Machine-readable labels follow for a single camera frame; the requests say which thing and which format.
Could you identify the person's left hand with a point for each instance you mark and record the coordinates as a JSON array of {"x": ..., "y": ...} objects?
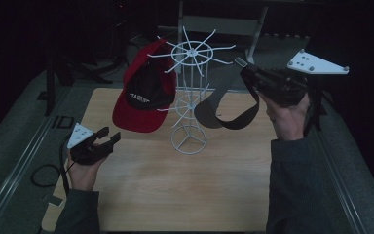
[{"x": 84, "y": 175}]

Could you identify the grey sun visor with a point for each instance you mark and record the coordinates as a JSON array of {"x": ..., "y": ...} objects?
[{"x": 207, "y": 115}]

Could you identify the black rectangular frame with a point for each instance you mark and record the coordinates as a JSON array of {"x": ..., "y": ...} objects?
[{"x": 58, "y": 122}]

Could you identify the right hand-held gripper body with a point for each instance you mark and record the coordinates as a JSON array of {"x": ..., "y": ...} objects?
[{"x": 289, "y": 87}]

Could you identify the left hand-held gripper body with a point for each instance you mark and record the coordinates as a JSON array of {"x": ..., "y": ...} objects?
[{"x": 87, "y": 152}]

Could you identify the person's right hand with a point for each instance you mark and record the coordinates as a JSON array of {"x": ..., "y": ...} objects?
[{"x": 287, "y": 122}]

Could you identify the grey metal desk frame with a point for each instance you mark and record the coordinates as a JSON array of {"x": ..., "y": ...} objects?
[{"x": 220, "y": 24}]

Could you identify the red baseball cap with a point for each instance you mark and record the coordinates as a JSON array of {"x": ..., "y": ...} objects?
[{"x": 139, "y": 113}]

